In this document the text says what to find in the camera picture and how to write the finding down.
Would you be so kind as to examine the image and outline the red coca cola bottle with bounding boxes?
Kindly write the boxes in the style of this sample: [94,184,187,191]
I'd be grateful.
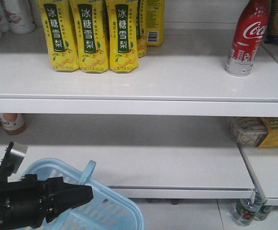
[225,0,270,77]

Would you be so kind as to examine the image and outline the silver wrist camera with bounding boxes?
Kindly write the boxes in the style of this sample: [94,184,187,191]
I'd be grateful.
[0,141,28,176]

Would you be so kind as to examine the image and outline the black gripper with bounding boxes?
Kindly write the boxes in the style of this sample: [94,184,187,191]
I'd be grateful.
[0,174,93,228]

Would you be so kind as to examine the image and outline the light blue plastic basket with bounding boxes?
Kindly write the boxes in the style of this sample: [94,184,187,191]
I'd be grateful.
[24,158,145,230]

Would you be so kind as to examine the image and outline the yellow pear tea bottle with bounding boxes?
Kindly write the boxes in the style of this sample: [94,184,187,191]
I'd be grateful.
[105,0,139,73]
[70,0,109,73]
[37,0,80,72]

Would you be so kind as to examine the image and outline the white metal shelf unit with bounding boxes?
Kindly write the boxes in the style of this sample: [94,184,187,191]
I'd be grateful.
[0,0,278,207]

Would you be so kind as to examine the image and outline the orange C100 juice bottle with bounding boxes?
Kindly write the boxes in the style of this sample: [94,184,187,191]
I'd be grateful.
[0,113,26,136]

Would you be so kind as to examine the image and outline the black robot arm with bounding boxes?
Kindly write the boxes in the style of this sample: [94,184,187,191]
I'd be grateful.
[0,174,93,230]

